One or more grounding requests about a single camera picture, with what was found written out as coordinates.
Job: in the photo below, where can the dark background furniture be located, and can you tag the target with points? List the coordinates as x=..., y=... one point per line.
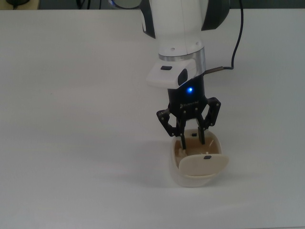
x=274, y=3

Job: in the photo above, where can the cream swing bin lid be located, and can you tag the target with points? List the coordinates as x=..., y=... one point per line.
x=202, y=165

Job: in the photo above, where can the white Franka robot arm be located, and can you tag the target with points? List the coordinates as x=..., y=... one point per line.
x=176, y=26

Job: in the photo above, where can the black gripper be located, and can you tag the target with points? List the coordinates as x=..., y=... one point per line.
x=186, y=100

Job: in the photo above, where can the small white bin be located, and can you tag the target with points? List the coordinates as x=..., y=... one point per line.
x=177, y=171

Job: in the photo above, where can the dark object on desk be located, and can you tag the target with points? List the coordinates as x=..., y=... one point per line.
x=17, y=3

